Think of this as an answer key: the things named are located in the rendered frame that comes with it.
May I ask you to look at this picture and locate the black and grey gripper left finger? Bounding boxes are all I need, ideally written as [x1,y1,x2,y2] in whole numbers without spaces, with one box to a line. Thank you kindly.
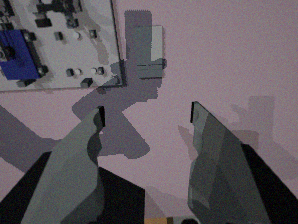
[0,106,105,224]

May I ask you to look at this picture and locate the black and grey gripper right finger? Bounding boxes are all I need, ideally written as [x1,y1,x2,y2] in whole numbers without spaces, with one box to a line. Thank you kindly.
[188,101,298,224]

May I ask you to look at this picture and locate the blue rectangular plate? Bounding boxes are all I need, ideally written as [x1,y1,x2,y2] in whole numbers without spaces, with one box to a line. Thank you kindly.
[0,29,44,80]

